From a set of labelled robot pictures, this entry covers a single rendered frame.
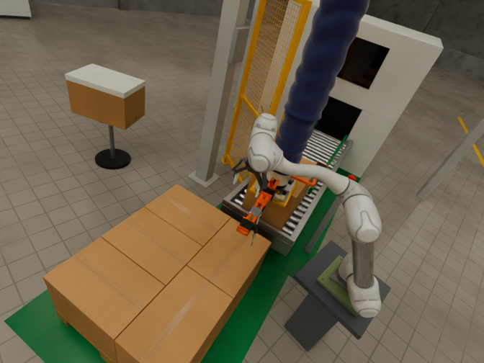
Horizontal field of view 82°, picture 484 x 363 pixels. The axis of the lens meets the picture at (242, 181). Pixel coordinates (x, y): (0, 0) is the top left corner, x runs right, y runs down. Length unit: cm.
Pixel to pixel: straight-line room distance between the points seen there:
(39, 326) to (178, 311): 106
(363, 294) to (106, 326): 141
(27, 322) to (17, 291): 27
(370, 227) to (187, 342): 117
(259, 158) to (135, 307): 124
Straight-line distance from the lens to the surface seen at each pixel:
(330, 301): 197
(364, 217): 130
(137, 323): 187
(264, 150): 105
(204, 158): 332
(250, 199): 238
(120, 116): 309
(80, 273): 207
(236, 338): 248
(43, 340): 253
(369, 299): 176
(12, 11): 873
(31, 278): 280
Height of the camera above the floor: 226
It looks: 38 degrees down
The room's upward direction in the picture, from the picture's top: 17 degrees clockwise
